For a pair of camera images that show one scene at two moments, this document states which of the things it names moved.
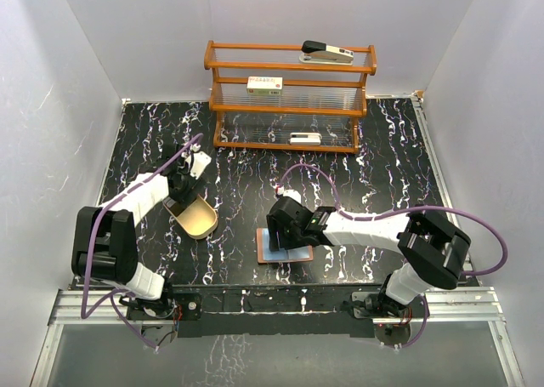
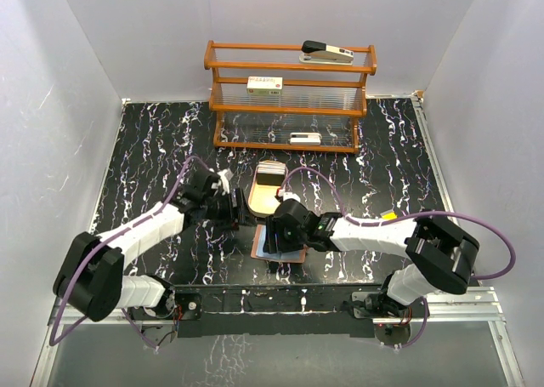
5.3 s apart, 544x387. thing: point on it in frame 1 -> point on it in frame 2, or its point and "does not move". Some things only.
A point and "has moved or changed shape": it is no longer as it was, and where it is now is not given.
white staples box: [264, 86] does not move
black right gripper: [278, 240] does not move
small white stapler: [304, 139] does not move
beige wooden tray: [199, 221] has moved or changed shape
